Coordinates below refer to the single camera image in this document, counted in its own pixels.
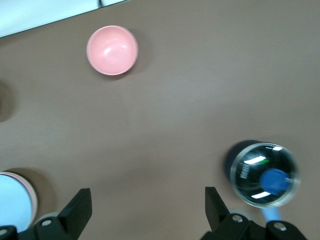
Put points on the pink bowl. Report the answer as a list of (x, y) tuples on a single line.
[(111, 50)]

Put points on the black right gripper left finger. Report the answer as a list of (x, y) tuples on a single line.
[(67, 212)]

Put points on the blue plate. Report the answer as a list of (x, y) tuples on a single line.
[(12, 200)]

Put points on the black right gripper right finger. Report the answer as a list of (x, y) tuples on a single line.
[(220, 215)]

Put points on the pink plate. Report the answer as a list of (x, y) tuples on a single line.
[(35, 197)]

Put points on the clear glass with blue base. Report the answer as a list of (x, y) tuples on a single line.
[(252, 162)]

